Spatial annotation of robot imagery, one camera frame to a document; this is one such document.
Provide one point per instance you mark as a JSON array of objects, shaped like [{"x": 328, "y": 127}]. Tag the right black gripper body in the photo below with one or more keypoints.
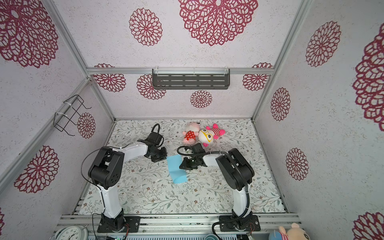
[{"x": 192, "y": 164}]

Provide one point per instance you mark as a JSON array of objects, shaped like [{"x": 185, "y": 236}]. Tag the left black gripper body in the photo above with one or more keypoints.
[{"x": 159, "y": 154}]

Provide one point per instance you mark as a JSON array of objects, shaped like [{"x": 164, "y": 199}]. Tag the light blue paper sheet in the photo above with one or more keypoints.
[{"x": 178, "y": 175}]

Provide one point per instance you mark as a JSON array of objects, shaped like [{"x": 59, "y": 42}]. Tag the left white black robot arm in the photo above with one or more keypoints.
[{"x": 107, "y": 168}]

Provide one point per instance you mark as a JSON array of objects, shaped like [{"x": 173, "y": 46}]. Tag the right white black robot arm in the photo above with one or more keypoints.
[{"x": 236, "y": 170}]

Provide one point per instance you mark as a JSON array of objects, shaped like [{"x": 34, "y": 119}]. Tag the yellow face plush doll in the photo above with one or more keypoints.
[{"x": 209, "y": 134}]

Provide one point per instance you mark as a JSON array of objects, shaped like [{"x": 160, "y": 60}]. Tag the pink plush doll red dress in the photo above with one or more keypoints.
[{"x": 191, "y": 134}]

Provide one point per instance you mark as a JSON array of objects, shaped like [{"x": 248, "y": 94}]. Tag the teal round cup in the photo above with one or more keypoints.
[{"x": 211, "y": 237}]

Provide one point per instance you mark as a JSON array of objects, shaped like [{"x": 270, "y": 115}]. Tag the blue plush toy foreground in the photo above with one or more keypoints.
[{"x": 276, "y": 235}]

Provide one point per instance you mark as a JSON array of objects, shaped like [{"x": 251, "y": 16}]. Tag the white analog clock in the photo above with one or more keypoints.
[{"x": 72, "y": 233}]

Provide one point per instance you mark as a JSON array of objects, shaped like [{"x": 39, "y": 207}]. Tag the pink plush toy foreground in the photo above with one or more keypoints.
[{"x": 294, "y": 233}]

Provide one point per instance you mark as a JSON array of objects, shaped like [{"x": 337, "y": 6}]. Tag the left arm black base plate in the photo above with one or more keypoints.
[{"x": 119, "y": 225}]

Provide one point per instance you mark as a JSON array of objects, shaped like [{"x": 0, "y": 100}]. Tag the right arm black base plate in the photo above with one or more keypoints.
[{"x": 248, "y": 224}]

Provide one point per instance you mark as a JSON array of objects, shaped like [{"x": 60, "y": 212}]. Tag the grey slotted wall shelf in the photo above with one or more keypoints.
[{"x": 191, "y": 80}]

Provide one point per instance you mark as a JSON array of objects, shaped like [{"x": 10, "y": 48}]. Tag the black wire wall rack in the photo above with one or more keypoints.
[{"x": 65, "y": 117}]

